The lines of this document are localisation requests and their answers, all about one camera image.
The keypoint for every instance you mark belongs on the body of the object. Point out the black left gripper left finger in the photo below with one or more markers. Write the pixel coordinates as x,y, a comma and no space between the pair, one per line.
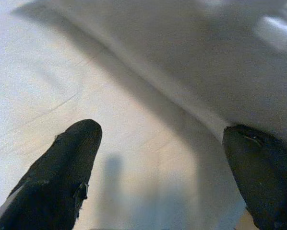
54,177

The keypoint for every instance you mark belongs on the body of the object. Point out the white quilted mattress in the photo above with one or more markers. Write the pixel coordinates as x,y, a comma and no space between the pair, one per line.
38,83

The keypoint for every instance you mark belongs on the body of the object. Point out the grey pillow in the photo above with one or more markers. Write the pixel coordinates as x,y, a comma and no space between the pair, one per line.
194,52

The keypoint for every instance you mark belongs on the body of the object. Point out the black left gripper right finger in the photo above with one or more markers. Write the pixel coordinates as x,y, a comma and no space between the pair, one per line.
263,172

